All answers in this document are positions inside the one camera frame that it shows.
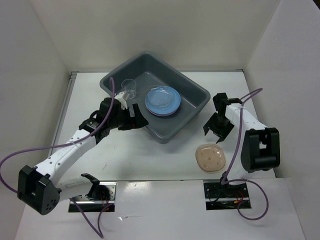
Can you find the clear textured square dish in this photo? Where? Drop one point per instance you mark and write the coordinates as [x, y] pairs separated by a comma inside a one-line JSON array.
[[160, 100]]

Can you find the amber square plastic dish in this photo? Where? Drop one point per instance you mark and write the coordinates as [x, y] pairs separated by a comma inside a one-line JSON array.
[[210, 158]]

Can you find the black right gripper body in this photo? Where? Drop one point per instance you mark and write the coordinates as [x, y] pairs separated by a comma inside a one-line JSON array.
[[220, 120]]

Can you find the clear plastic cup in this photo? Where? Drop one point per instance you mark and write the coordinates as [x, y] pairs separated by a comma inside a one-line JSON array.
[[130, 86]]

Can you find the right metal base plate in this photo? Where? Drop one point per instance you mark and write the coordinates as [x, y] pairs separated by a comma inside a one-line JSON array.
[[225, 197]]

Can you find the blue plastic plate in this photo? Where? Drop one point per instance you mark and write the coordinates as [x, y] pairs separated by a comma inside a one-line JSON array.
[[162, 99]]

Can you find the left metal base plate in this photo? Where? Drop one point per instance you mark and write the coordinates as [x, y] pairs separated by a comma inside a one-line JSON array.
[[105, 196]]

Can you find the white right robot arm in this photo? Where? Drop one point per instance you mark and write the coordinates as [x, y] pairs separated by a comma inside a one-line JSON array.
[[257, 146]]

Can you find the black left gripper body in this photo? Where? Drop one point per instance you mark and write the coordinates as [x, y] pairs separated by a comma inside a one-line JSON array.
[[123, 118]]

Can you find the purple plastic plate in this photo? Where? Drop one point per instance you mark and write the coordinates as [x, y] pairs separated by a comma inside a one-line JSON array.
[[162, 114]]

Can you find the grey plastic bin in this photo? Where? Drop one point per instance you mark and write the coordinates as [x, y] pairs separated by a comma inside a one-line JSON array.
[[149, 71]]

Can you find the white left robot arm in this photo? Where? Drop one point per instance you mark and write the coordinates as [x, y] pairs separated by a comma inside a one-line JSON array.
[[40, 186]]

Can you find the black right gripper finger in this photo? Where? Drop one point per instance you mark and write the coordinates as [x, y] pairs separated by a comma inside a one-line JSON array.
[[209, 124], [222, 134]]

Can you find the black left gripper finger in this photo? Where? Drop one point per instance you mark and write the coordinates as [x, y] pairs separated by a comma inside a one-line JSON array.
[[138, 120], [128, 126]]

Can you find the metal base plate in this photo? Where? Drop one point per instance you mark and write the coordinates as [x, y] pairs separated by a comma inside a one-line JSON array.
[[225, 197], [105, 196]]

